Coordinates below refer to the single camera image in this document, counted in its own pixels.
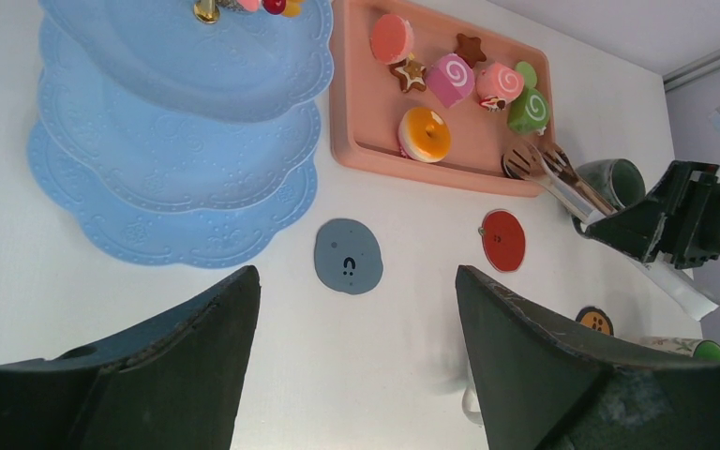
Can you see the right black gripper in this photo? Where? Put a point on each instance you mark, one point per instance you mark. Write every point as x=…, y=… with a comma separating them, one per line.
x=689, y=234

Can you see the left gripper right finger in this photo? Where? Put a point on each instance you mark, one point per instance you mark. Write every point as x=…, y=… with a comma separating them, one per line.
x=544, y=381

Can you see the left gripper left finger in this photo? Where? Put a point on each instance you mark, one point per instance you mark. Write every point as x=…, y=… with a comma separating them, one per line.
x=173, y=381

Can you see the dark green ceramic mug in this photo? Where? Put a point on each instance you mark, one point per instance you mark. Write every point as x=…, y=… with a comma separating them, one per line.
x=617, y=181

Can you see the metal serving tongs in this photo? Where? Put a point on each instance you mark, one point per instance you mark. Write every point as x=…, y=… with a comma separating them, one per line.
x=553, y=171

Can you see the green swirl roll cake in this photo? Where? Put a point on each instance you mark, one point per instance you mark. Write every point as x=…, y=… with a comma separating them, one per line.
x=529, y=113

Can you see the light pink swirl roll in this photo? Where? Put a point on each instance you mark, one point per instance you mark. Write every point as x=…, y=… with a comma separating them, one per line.
x=499, y=80

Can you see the blue three-tier cake stand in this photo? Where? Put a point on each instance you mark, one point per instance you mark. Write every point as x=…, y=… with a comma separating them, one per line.
x=174, y=141

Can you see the cream ceramic mug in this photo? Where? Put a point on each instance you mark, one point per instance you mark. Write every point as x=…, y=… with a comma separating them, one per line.
x=469, y=402

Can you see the orange round coaster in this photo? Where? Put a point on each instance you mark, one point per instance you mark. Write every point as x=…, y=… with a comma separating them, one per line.
x=596, y=319

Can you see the red round coaster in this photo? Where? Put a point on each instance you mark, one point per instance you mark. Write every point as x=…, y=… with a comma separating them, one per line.
x=503, y=240

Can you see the floral mug green inside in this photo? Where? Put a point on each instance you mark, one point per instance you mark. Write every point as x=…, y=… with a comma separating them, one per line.
x=698, y=348

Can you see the green round macaron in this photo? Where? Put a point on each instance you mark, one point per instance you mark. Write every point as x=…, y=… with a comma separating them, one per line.
x=528, y=72

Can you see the small strawberry pastry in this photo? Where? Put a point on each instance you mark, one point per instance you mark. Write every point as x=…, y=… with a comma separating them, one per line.
x=493, y=103

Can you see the blue-grey round coaster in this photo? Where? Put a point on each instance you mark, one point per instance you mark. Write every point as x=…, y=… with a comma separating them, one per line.
x=347, y=257

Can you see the orange glazed donut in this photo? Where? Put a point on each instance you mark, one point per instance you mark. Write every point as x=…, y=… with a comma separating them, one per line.
x=423, y=135

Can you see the pink swirl roll cake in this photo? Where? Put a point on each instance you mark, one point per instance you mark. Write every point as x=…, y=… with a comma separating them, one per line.
x=451, y=80

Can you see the brown star cookie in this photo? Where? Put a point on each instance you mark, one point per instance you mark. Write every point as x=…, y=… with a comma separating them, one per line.
x=469, y=50

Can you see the pink dessert tray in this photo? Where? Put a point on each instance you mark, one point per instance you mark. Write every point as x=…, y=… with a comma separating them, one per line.
x=367, y=105

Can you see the iced star cookie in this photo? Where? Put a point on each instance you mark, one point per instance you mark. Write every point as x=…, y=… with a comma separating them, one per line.
x=410, y=75

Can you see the pink cake slice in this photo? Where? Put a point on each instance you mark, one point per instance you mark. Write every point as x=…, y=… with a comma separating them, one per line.
x=392, y=39

